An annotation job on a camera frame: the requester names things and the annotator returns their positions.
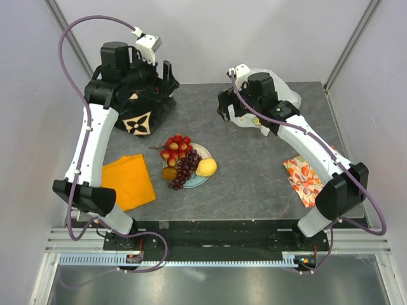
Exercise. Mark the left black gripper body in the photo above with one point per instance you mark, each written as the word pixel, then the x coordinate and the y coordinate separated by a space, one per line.
pixel 145 77

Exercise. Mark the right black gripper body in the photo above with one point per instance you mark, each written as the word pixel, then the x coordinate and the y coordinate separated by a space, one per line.
pixel 229 97

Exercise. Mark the white plastic bag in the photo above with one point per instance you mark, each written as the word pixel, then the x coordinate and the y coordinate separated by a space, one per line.
pixel 267 94

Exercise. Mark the red fake cherry bunch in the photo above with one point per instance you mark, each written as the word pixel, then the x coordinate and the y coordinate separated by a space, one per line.
pixel 175 149

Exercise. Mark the yellow fake lemon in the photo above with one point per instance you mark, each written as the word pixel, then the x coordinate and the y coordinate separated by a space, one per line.
pixel 206 167

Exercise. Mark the dark red fake grapes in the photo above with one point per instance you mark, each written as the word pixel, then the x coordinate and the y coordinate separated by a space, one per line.
pixel 186 176

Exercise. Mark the brown fake kiwi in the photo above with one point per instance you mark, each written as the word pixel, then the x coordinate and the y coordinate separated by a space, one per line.
pixel 169 173

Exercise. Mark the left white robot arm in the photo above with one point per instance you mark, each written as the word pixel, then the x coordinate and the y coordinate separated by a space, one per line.
pixel 124 69

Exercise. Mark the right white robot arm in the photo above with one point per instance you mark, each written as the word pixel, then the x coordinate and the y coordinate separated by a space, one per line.
pixel 342 180

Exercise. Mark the black patterned cloth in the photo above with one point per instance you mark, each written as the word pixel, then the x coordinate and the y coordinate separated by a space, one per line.
pixel 144 112

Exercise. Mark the grey stone mat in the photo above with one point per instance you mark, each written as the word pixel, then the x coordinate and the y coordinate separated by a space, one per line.
pixel 250 182

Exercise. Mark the cream and blue plate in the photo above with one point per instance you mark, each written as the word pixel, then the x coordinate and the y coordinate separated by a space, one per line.
pixel 204 153

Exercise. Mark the orange folded cloth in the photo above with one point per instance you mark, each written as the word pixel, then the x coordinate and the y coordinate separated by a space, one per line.
pixel 129 177

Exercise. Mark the floral orange cloth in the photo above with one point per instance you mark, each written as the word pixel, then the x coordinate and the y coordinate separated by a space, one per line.
pixel 304 180

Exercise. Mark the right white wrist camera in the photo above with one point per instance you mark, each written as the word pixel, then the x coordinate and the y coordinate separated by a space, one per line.
pixel 239 73

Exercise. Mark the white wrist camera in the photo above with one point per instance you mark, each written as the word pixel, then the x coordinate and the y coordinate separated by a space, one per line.
pixel 239 73
pixel 147 45

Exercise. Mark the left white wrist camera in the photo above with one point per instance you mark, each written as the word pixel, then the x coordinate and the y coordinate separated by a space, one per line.
pixel 147 45

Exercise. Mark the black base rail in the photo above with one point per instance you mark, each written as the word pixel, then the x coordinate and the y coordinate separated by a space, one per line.
pixel 273 235

